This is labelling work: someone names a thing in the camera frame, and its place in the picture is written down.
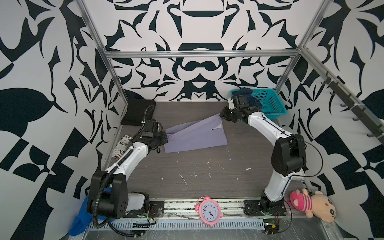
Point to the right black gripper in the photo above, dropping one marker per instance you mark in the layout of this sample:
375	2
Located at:
224	114

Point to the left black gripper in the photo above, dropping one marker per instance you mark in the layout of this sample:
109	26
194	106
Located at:
164	140

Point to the black skirt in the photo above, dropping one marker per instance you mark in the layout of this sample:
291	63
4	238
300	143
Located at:
135	112

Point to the purple grey skirt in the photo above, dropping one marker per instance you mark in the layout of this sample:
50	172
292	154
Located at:
196	135

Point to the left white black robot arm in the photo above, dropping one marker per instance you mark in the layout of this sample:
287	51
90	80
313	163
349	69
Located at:
109	198

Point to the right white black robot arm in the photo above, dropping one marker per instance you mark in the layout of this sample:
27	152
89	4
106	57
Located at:
288	158

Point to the dark navy garment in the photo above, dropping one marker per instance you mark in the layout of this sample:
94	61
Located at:
243	91

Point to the teal plastic basket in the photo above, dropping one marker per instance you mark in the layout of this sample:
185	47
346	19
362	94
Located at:
272	104

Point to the white square clock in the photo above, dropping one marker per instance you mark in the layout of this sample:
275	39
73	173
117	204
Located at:
300	175

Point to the pink alarm clock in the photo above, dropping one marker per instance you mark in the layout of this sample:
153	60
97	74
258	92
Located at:
209	211

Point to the blue cloth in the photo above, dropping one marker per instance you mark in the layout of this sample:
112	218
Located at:
81	221

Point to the small green circuit board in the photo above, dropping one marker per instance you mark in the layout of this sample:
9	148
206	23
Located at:
272	227

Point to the pink plush pig toy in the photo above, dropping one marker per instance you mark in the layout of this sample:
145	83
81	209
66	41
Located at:
317	205

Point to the white slotted cable duct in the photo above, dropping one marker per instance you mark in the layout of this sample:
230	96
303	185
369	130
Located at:
185	224

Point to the black wall hook rack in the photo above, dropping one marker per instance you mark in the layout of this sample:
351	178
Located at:
361	111

